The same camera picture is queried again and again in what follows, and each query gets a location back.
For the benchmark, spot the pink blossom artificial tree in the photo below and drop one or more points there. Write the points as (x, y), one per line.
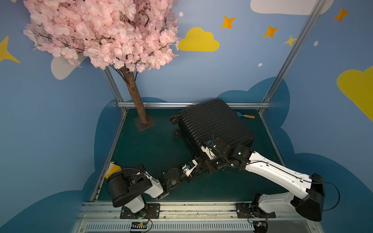
(128, 36)

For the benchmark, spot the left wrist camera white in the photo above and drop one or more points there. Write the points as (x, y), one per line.
(189, 167)

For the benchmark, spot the aluminium frame post right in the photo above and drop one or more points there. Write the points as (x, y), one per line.
(306, 29)

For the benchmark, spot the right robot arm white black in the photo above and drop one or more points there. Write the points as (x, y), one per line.
(304, 193)

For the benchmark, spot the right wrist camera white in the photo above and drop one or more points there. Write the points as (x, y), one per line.
(205, 148)

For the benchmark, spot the yellow black work glove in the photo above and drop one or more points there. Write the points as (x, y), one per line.
(112, 169)

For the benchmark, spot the small green circuit board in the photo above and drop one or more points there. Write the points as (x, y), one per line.
(139, 226)

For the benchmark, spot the blue garden fork wooden handle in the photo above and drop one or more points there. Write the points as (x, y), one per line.
(245, 116)

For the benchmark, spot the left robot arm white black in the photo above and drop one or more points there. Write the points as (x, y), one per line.
(126, 186)

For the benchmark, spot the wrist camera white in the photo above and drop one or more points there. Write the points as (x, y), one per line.
(189, 167)
(205, 148)

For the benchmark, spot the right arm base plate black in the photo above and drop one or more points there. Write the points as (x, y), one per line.
(246, 210)

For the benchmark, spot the aluminium frame post left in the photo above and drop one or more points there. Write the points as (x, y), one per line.
(114, 88)

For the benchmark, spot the aluminium frame post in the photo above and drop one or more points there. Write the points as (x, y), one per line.
(306, 29)
(114, 88)

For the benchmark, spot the black ribbed hard-shell suitcase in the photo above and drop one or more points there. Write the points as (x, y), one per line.
(212, 119)

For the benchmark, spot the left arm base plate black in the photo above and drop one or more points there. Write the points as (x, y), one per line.
(150, 211)

